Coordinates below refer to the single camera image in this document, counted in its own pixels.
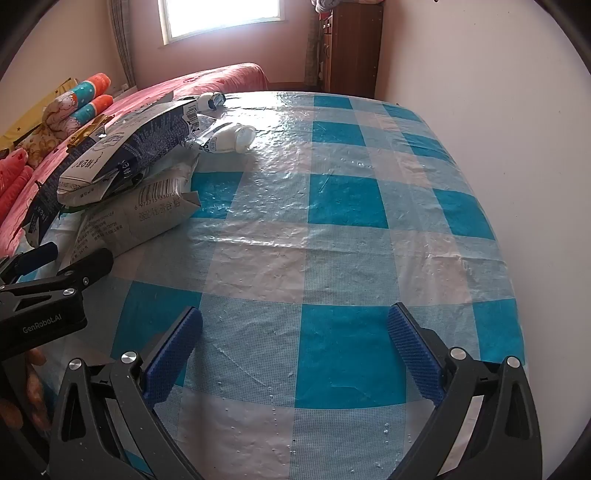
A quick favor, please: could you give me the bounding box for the dark blue snack bag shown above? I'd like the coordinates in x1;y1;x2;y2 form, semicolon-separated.
56;99;200;206

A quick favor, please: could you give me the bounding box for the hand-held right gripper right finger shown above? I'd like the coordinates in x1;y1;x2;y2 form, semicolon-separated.
387;302;543;480

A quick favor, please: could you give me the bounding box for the yellow headboard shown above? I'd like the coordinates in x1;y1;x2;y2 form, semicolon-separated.
0;78;79;151

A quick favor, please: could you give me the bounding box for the crushed white plastic bottle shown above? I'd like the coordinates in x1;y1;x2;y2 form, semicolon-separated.
182;121;257;155

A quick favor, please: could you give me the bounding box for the person's left hand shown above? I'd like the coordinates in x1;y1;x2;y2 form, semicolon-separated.
0;347;49;432

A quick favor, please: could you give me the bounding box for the dark blue printed package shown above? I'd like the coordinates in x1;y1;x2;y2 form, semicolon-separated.
25;182;63;247

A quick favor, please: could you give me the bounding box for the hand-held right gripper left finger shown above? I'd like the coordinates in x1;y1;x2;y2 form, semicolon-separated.
47;306;206;480

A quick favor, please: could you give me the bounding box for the plain pink pillow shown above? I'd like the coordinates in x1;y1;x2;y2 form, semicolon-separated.
0;165;35;222

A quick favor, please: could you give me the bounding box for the brown wooden cabinet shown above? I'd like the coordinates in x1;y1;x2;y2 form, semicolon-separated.
321;2;384;99

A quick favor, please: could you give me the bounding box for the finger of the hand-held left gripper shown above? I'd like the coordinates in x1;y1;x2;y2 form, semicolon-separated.
0;248;115;301
0;241;60;284

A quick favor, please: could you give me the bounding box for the large bright window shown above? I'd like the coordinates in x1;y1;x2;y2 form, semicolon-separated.
157;0;282;44

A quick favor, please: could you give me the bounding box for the checked curtain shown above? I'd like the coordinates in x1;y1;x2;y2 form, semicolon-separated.
305;0;331;88

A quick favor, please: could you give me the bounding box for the bed with pink bedspread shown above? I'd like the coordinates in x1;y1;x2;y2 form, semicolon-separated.
0;62;271;259

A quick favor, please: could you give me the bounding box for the small clear packet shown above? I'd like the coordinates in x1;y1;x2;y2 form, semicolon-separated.
178;91;227;112

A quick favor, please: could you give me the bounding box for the brown floral pillow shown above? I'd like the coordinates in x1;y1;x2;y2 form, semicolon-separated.
18;124;61;167

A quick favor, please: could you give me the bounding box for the pale grey printed package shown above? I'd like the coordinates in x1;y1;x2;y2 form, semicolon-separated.
69;159;201;266

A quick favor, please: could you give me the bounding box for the blue white checked tablecloth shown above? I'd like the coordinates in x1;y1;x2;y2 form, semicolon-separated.
44;90;527;480

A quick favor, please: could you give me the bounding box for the folded patterned blanket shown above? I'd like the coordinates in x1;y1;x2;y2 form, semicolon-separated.
311;0;386;14

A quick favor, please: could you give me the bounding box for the covered standing air conditioner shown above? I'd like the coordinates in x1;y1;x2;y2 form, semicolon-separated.
115;0;138;88

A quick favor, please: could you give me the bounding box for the pink pillow with script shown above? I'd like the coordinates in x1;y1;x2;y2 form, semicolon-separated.
0;148;26;174

